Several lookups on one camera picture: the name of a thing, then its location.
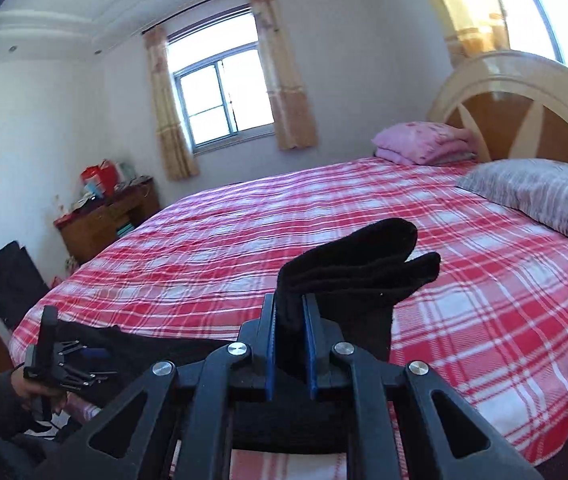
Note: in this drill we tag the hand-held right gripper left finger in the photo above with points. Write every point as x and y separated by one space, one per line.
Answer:
270 350

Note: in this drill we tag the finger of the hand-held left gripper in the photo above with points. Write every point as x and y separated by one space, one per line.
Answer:
83 379
81 349

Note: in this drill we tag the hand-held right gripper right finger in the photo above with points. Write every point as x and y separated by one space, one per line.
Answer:
311 350

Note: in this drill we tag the black pants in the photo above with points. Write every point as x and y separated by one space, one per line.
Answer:
354 260

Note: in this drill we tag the person's left hand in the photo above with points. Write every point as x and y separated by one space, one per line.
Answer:
22 392

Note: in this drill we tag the black folding chair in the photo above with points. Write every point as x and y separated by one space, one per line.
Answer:
11 280

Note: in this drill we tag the wooden desk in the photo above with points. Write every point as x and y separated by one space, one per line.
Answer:
93 230

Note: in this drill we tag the flat red box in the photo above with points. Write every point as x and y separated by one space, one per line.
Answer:
62 221

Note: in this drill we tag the stack of books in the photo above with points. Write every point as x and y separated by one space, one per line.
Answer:
122 229

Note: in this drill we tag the round bed with plaid sheet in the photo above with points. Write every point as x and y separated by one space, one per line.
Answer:
264 220

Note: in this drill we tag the light blue box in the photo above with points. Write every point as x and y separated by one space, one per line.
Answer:
92 190

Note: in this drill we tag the red gift bag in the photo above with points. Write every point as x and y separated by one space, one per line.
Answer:
99 177

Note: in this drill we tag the pale green bag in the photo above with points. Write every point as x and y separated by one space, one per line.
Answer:
124 172

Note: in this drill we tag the folded pink blanket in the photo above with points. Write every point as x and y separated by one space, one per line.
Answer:
419 142

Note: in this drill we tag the beige patterned curtain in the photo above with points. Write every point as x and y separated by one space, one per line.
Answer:
168 110
284 80

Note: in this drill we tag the sliding window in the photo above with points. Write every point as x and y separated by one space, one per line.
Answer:
218 90

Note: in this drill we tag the striped pillow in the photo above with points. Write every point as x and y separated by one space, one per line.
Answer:
539 195

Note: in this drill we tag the wooden headboard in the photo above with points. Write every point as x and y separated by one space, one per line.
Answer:
494 110

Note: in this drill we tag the black curtain rod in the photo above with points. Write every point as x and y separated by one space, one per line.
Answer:
203 6

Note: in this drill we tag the yellow curtain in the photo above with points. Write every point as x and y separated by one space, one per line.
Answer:
474 25

